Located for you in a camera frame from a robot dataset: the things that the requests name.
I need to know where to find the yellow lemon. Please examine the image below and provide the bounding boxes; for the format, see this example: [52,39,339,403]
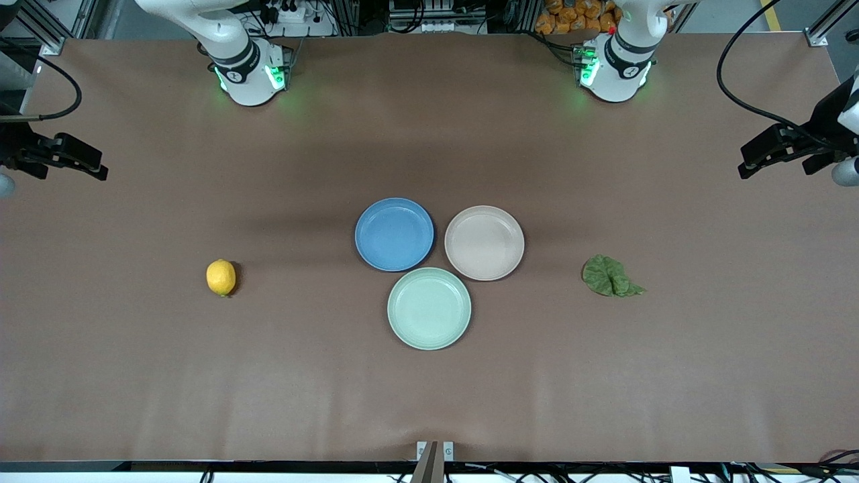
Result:
[206,259,237,297]

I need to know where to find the green lettuce leaf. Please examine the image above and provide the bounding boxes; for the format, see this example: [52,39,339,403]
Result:
[581,254,646,297]

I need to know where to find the orange packaged goods pile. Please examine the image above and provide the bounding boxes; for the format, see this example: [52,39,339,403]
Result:
[535,0,619,36]

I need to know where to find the white power strip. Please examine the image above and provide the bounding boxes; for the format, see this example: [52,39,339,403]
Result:
[265,0,338,38]

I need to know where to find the beige pink round plate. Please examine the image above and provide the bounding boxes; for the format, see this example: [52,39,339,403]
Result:
[444,205,525,282]

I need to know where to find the blue round plate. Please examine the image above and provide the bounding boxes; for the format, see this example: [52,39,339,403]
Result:
[354,197,436,272]

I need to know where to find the white equipment box with plugs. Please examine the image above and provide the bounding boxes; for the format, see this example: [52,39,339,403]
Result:
[389,0,488,34]

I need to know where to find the light green round plate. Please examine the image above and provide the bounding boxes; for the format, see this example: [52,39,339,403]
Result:
[387,267,472,351]

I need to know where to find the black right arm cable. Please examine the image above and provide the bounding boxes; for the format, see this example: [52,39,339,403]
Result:
[0,37,83,123]

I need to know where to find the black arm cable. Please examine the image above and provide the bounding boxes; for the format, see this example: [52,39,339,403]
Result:
[715,0,833,148]
[0,37,83,123]

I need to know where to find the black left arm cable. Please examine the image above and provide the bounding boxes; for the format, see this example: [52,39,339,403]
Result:
[715,0,833,148]

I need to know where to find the aluminium frame profile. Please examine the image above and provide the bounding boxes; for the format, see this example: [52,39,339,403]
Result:
[809,0,859,38]
[19,0,103,42]

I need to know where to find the black base cable bundle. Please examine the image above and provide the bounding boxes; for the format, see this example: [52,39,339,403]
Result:
[529,30,586,69]

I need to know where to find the silver camera mount bracket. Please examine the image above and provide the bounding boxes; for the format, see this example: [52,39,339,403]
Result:
[410,440,455,483]

